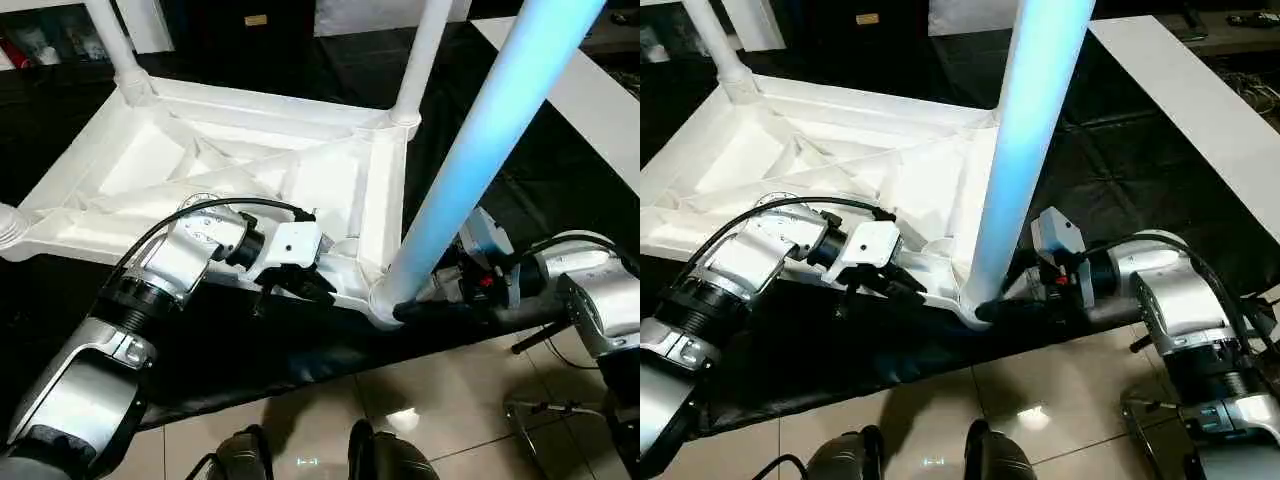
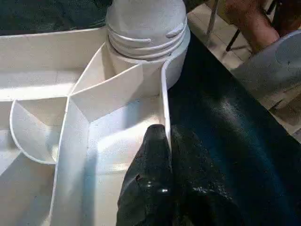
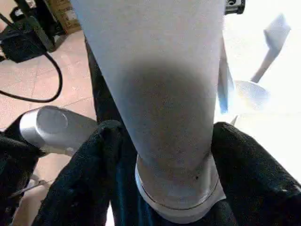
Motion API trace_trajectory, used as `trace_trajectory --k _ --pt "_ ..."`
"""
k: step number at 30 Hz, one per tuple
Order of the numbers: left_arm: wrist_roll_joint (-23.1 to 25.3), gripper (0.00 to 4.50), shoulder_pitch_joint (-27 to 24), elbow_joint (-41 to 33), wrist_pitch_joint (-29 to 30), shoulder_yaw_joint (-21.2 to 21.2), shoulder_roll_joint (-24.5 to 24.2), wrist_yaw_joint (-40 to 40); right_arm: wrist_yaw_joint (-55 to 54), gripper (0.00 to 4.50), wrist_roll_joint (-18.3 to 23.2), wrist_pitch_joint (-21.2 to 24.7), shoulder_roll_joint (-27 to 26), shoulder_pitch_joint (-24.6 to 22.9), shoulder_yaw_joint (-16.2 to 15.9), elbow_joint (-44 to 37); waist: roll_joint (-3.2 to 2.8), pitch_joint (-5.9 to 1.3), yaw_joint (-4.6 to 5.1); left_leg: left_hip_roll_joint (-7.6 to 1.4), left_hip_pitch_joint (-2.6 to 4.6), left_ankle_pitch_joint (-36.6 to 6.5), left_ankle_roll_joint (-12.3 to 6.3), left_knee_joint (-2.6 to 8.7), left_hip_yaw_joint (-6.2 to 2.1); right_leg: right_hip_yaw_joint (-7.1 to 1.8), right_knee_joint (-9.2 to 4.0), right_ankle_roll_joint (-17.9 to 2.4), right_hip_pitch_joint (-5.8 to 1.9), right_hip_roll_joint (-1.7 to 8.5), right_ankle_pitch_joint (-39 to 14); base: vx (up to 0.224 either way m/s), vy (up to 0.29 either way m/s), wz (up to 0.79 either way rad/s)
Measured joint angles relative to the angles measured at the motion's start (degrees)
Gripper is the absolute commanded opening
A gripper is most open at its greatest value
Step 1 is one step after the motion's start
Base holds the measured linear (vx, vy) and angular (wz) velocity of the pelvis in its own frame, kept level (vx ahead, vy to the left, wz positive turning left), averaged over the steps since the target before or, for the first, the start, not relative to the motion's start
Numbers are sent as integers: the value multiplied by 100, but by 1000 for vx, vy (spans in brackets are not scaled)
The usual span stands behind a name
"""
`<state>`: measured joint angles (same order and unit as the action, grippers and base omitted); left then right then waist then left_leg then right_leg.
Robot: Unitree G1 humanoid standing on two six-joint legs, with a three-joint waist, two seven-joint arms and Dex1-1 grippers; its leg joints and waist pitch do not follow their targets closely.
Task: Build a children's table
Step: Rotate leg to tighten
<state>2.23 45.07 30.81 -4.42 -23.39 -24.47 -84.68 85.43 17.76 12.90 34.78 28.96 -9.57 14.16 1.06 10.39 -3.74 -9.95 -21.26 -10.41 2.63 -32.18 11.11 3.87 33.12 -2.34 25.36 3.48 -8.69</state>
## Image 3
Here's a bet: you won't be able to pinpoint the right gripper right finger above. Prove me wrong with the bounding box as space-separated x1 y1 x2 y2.
211 121 301 226

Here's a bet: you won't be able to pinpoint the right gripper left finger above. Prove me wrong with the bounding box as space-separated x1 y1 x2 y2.
32 120 125 226

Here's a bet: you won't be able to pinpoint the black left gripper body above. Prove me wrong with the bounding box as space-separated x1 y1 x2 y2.
224 0 246 15

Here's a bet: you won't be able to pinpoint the white plastic table top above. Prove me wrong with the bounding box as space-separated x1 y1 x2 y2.
135 0 301 224

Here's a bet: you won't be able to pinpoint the white plastic table leg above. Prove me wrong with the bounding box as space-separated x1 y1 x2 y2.
70 0 226 212

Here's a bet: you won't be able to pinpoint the black table mat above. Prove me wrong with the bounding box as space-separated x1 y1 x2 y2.
86 39 236 226

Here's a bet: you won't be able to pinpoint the black floor device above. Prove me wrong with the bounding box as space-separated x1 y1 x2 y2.
0 0 64 63

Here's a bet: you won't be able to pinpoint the brown cardboard box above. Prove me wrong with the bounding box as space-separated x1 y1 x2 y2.
48 0 82 36

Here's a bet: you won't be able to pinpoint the loose floor cables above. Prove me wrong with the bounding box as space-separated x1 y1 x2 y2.
0 51 63 103

